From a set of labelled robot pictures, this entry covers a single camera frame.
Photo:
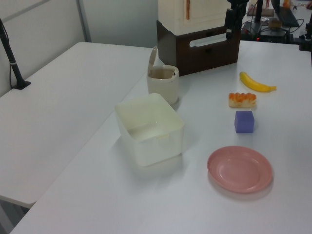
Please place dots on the pink round plate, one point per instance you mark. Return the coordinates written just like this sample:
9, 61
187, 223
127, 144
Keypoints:
239, 170

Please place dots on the black electronics box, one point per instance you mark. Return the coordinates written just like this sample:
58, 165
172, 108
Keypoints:
273, 35

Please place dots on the black laptop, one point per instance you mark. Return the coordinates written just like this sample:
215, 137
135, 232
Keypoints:
287, 15

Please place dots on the cream toy appliance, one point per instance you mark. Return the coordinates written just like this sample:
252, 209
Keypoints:
202, 14

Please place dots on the black stand with base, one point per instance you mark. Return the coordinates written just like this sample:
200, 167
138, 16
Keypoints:
258, 14

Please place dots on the black clamp mount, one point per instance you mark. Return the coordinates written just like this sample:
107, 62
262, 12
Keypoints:
306, 41

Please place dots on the cream plastic storage box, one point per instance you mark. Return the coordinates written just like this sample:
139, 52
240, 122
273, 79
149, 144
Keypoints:
158, 151

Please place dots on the purple foam cube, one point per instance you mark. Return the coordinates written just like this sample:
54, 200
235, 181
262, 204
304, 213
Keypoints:
244, 123

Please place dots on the orange glazed toy bread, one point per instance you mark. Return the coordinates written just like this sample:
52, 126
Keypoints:
241, 100

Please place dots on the yellow toy banana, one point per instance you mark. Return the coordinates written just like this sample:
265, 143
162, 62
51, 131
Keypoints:
253, 85

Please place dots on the black camera pole with clamp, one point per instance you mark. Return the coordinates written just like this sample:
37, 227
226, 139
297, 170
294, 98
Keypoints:
14, 69

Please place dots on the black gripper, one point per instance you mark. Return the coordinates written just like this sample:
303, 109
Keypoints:
237, 11

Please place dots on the beige lidded trash can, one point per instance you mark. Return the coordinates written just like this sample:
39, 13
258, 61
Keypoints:
162, 90

